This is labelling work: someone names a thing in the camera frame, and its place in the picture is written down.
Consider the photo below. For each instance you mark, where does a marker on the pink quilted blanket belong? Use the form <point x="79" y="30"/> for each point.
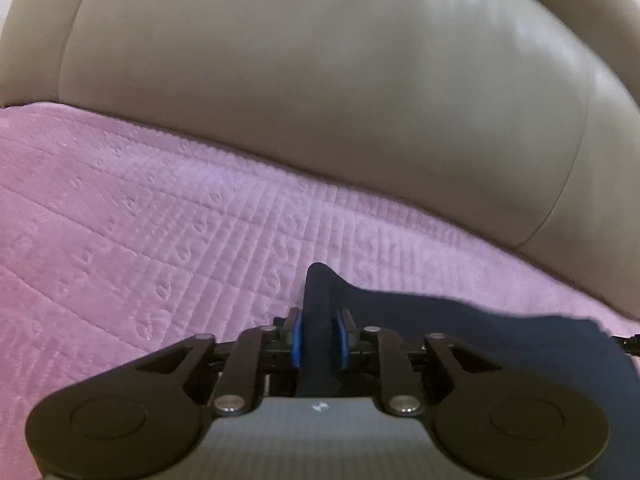
<point x="125" y="240"/>

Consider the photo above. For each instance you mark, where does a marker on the beige leather headboard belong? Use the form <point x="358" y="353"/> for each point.
<point x="320" y="70"/>

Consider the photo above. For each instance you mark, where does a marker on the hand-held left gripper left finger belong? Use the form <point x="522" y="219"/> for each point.
<point x="297" y="341"/>

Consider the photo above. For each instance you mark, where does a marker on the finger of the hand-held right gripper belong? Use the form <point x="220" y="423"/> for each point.
<point x="631" y="346"/>

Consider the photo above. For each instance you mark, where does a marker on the navy hoodie with white stripes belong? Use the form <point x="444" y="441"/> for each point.
<point x="525" y="345"/>

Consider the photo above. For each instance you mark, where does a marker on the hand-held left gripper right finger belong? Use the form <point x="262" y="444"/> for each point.
<point x="344" y="342"/>

